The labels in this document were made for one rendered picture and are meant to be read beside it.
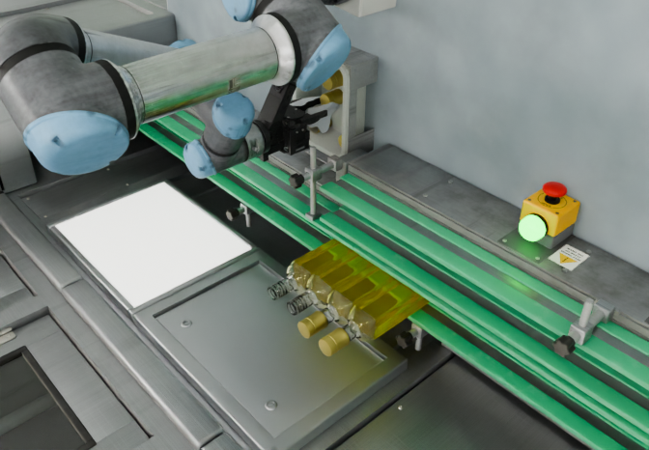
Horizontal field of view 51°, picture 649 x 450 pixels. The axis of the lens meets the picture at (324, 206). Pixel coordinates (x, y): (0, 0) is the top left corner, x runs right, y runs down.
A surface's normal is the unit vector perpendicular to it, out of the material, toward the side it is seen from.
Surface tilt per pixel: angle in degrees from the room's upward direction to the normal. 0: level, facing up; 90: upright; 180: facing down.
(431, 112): 0
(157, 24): 90
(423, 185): 90
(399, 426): 90
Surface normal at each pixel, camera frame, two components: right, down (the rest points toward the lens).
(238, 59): 0.58, -0.03
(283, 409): 0.00, -0.83
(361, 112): 0.67, 0.42
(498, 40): -0.74, 0.37
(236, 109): 0.37, -0.47
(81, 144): 0.44, 0.86
